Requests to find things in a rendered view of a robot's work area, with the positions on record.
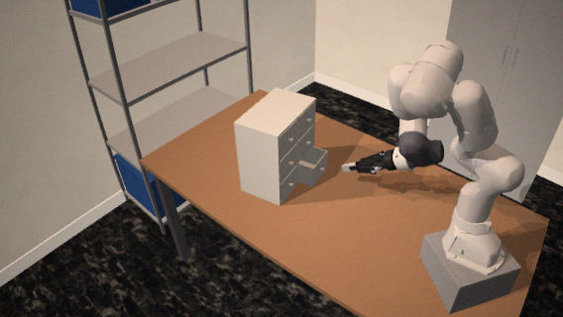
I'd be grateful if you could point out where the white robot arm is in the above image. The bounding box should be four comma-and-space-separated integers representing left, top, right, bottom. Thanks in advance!
388, 40, 525, 275

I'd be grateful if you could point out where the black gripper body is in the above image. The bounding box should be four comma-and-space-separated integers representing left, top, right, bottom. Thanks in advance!
373, 150, 397, 170

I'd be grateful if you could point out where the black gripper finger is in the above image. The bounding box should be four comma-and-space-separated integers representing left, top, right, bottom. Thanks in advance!
342, 158, 382, 174
343, 151, 384, 165

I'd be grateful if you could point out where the grey small chest of drawers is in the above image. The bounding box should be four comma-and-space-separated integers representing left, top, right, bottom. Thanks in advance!
234, 88, 316, 206

